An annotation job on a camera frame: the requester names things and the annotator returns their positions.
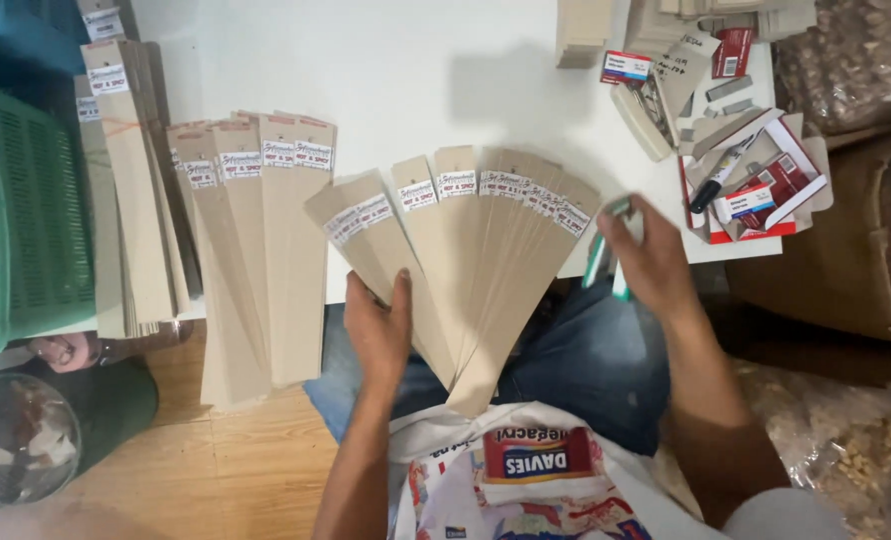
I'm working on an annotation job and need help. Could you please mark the person's right hand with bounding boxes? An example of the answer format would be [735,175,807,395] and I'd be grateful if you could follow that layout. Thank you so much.
[595,195,702,321]

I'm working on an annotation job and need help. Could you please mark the person's left hand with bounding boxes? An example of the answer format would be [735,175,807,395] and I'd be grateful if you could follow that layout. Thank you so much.
[343,268,415,393]

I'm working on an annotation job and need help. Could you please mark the green and white stapler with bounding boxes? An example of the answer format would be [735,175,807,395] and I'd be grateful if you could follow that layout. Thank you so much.
[581,196,636,303]

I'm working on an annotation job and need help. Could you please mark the fan of labelled cardboard strips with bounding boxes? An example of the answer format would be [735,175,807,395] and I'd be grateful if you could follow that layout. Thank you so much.
[303,144,603,420]

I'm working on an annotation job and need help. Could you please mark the beige stapler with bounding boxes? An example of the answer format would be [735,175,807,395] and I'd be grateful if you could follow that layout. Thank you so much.
[609,78,677,164]

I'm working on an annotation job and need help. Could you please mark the black marker pen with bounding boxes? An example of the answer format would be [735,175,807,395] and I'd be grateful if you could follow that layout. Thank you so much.
[688,130,763,216]

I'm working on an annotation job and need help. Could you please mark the red and white staple box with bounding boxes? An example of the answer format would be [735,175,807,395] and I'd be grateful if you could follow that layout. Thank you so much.
[600,49,654,86]

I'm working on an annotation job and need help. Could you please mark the person's blue jeans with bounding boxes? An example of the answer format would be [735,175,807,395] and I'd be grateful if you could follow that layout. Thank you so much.
[302,276,673,460]

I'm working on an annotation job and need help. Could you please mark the handwritten cardboard note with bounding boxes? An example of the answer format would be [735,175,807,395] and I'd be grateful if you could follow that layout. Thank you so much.
[651,33,722,123]

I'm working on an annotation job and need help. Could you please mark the open carton of staple boxes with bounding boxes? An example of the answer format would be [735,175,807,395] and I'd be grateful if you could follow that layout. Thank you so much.
[677,108,836,246]

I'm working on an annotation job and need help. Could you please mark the long grey staple strip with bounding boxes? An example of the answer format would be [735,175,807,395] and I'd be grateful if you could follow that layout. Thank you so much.
[705,74,755,104]

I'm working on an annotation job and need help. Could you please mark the small stack of blank cards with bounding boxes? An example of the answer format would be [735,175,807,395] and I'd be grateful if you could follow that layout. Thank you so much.
[555,0,616,71]

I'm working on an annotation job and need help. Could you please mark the heap of blank cardboard pieces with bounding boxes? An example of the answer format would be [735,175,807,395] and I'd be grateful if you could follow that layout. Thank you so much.
[624,0,819,55]

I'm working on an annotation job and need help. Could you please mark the person's white printed shirt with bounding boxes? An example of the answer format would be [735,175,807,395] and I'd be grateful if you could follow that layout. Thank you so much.
[387,400,855,540]

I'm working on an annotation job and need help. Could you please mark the clear bag of brown nuts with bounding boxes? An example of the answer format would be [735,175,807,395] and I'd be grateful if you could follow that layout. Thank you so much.
[774,0,891,138]

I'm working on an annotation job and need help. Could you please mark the clear bag of pale snacks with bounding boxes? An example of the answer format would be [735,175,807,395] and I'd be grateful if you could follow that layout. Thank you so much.
[729,358,891,540]

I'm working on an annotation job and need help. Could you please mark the row of labelled cardboard strips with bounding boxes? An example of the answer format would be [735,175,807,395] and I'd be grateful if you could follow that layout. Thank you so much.
[165,110,339,413]

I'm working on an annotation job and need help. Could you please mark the banded stack of cardboard strips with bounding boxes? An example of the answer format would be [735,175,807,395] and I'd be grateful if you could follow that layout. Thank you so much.
[73,39,193,340]

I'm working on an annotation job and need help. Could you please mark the orange rubber band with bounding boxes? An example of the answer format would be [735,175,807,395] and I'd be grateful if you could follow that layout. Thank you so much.
[100,117,145,139]

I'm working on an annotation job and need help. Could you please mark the single labelled cardboard strip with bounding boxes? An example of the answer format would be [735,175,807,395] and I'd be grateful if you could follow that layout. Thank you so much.
[77,0,128,43]

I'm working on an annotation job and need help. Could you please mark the green plastic basket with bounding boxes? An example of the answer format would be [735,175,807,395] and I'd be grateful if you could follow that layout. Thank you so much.
[0,63,99,366]

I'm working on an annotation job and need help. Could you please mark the blue plastic container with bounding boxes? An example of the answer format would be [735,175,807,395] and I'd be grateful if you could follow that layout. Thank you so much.
[0,0,88,76]

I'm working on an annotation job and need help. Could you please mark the round clear lid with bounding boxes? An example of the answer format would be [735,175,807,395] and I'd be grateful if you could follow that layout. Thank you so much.
[0,372,84,506]

